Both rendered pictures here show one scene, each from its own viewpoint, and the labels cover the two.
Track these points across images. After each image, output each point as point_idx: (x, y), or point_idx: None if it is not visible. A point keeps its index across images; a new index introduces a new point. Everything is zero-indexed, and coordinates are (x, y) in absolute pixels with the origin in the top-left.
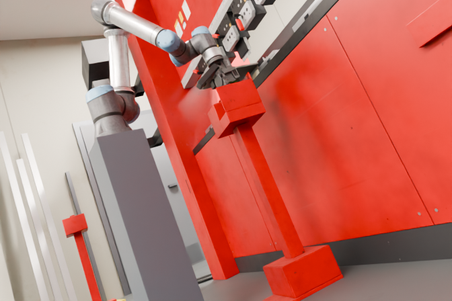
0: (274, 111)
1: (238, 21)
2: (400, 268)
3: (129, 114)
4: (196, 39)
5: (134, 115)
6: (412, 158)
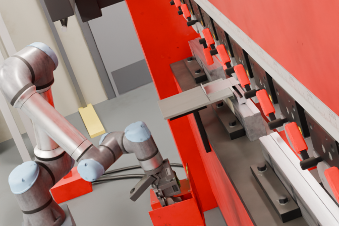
0: (231, 196)
1: (205, 52)
2: None
3: (60, 179)
4: (128, 145)
5: (67, 172)
6: None
